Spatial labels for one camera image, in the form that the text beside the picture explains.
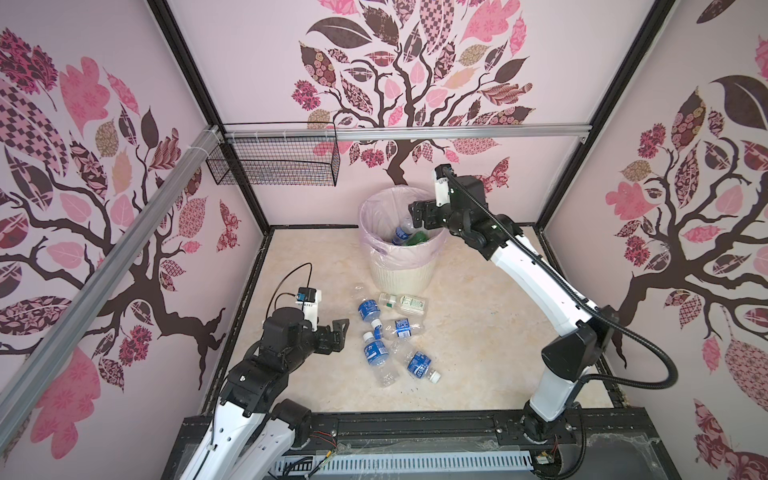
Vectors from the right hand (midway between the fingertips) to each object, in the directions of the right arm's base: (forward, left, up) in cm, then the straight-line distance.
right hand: (427, 200), depth 75 cm
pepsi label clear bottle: (+9, +6, -23) cm, 25 cm away
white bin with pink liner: (-9, +9, -16) cm, 21 cm away
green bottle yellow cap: (+9, +1, -23) cm, 25 cm away
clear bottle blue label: (-29, +14, -32) cm, 45 cm away
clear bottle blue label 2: (-14, +16, -32) cm, 39 cm away
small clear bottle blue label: (-20, +7, -32) cm, 38 cm away
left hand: (-26, +24, -18) cm, 40 cm away
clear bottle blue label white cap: (-31, +3, -32) cm, 44 cm away
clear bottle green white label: (-12, +5, -32) cm, 35 cm away
